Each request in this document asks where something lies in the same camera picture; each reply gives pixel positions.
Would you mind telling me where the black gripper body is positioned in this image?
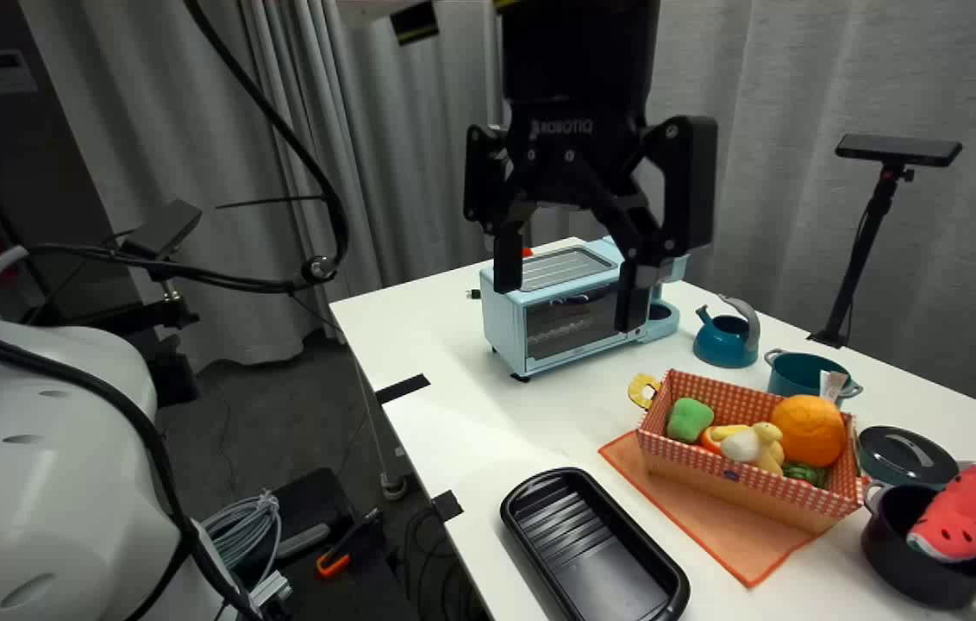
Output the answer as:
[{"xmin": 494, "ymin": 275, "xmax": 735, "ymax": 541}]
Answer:
[{"xmin": 494, "ymin": 0, "xmax": 664, "ymax": 219}]

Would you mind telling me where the toy watermelon slice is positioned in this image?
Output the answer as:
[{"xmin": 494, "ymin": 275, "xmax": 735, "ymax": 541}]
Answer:
[{"xmin": 903, "ymin": 461, "xmax": 976, "ymax": 565}]

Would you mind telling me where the small teal pot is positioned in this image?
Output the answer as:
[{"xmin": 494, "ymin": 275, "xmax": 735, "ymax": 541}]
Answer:
[{"xmin": 762, "ymin": 345, "xmax": 865, "ymax": 406}]

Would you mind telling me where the orange striped basket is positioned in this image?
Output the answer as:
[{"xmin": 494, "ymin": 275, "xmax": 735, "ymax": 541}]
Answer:
[{"xmin": 634, "ymin": 367, "xmax": 865, "ymax": 536}]

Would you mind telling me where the dark grey pot lid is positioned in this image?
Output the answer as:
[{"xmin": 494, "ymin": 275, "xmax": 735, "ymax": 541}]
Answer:
[{"xmin": 851, "ymin": 425, "xmax": 961, "ymax": 492}]

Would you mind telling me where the black pot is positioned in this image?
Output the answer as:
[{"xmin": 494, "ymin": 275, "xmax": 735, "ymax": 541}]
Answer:
[{"xmin": 860, "ymin": 479, "xmax": 976, "ymax": 613}]

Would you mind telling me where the light blue toaster oven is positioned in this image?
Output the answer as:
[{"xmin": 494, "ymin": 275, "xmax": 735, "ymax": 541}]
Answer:
[{"xmin": 480, "ymin": 236, "xmax": 687, "ymax": 384}]

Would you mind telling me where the teal toy kettle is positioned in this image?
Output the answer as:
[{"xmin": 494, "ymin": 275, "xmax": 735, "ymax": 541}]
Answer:
[{"xmin": 691, "ymin": 293, "xmax": 762, "ymax": 373}]

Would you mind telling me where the green toy vegetable block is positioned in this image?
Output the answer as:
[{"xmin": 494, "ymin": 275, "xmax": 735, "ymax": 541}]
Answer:
[{"xmin": 661, "ymin": 392, "xmax": 718, "ymax": 444}]

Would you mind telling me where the yellow white toy food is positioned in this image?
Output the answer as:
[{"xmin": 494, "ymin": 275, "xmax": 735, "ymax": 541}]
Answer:
[{"xmin": 700, "ymin": 419, "xmax": 788, "ymax": 475}]

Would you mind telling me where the orange toy fruit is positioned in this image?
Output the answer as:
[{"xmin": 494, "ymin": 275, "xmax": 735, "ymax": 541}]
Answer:
[{"xmin": 768, "ymin": 392, "xmax": 851, "ymax": 472}]

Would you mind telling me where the small green toy vegetable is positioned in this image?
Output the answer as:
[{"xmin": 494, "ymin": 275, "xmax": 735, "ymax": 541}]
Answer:
[{"xmin": 782, "ymin": 458, "xmax": 831, "ymax": 489}]

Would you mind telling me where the black ridged baking tray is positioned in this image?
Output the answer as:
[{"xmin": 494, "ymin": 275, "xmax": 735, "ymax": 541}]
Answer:
[{"xmin": 497, "ymin": 461, "xmax": 692, "ymax": 621}]

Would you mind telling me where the orange place mat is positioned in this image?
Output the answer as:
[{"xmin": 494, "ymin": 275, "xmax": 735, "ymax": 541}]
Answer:
[{"xmin": 596, "ymin": 429, "xmax": 825, "ymax": 592}]

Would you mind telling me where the dark grey cabinet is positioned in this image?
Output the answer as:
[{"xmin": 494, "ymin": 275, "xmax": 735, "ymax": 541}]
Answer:
[{"xmin": 0, "ymin": 0, "xmax": 110, "ymax": 326}]

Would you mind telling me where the thick black hanging cable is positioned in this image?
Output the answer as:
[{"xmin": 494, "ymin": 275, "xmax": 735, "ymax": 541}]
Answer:
[{"xmin": 17, "ymin": 0, "xmax": 354, "ymax": 297}]

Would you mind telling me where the yellow ring toy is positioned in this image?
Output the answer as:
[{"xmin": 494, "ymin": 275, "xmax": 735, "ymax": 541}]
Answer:
[{"xmin": 624, "ymin": 373, "xmax": 664, "ymax": 415}]

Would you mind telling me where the black camera tripod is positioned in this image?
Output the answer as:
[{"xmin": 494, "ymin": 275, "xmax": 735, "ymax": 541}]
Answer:
[{"xmin": 808, "ymin": 130, "xmax": 965, "ymax": 352}]

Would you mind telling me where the black camera on stand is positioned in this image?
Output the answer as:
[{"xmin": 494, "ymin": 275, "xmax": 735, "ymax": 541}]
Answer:
[{"xmin": 110, "ymin": 198, "xmax": 208, "ymax": 261}]

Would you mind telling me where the orange handled tool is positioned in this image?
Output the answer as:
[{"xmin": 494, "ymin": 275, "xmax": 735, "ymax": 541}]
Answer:
[{"xmin": 312, "ymin": 550, "xmax": 354, "ymax": 581}]

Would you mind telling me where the grey cable bundle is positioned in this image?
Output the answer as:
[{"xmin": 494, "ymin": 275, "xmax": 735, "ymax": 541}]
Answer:
[{"xmin": 197, "ymin": 489, "xmax": 293, "ymax": 613}]

